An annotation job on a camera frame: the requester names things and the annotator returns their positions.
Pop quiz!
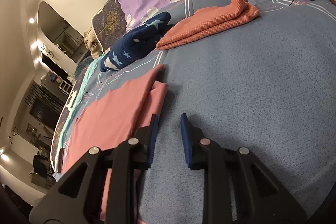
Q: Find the grey-blue fleece blanket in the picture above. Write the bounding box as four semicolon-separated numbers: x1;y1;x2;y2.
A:
74;57;92;80

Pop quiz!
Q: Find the white ladder shelf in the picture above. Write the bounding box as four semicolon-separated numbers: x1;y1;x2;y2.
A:
59;81;72;94

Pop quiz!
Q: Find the teal blanket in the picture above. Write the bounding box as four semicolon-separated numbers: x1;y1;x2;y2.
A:
62;56;101;140

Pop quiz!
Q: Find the white deer wall clock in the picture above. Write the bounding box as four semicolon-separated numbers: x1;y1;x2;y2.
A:
42;46;57;59

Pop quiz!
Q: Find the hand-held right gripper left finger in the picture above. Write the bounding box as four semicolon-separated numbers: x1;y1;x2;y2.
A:
30;114;159;224

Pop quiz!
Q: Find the beige clothes pile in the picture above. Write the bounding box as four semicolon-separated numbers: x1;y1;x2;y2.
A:
83;27;103;59

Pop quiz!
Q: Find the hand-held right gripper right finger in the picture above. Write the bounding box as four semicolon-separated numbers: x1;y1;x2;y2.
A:
180;113;307;224

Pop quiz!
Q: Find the folded orange cloth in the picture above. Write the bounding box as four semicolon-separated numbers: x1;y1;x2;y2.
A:
156;0;261;51

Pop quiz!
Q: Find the navy star-print blanket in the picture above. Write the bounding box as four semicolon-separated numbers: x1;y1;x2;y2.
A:
99;11;175;72

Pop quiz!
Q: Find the dark tree-patterned pillow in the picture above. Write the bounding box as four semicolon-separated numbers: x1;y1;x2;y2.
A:
92;0;127;52

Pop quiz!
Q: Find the pink long-sleeve shirt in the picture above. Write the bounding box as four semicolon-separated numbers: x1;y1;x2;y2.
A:
62;64;168;224

